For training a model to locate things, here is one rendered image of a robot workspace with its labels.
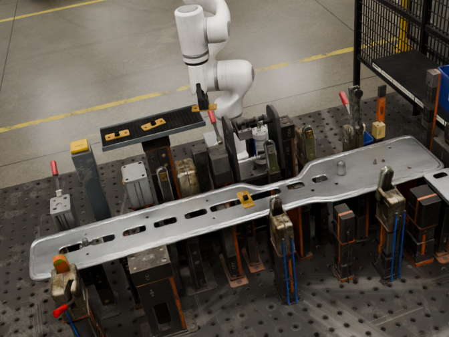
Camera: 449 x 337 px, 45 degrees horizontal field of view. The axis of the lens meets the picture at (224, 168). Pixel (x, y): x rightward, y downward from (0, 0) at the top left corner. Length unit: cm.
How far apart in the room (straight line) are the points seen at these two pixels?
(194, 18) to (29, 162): 281
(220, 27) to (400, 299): 103
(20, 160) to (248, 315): 281
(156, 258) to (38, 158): 273
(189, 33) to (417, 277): 110
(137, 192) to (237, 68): 65
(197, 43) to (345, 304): 95
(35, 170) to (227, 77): 229
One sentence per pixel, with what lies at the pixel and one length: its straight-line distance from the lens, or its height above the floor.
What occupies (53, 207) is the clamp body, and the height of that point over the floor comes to 106.
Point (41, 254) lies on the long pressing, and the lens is 180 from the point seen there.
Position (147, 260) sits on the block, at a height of 103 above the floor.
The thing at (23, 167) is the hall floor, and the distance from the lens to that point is 419.
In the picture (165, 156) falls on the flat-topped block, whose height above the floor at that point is 104.
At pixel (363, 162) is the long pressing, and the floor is 100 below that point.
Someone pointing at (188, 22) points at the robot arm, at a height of 157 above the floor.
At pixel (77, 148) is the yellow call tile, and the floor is 116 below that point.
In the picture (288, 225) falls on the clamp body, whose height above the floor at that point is 104.
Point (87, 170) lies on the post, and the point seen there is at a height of 107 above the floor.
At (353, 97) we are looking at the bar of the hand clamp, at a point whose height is 118.
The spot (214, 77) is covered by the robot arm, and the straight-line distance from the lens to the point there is 213.
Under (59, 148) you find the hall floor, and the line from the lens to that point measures 427.
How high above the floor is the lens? 215
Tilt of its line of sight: 36 degrees down
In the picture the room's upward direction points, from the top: 9 degrees counter-clockwise
